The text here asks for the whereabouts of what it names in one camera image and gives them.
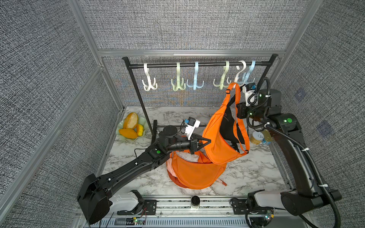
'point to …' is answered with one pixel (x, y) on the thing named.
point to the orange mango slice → (129, 133)
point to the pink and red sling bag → (174, 177)
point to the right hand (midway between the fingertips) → (240, 100)
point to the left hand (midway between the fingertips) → (213, 142)
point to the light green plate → (132, 127)
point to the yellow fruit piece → (139, 129)
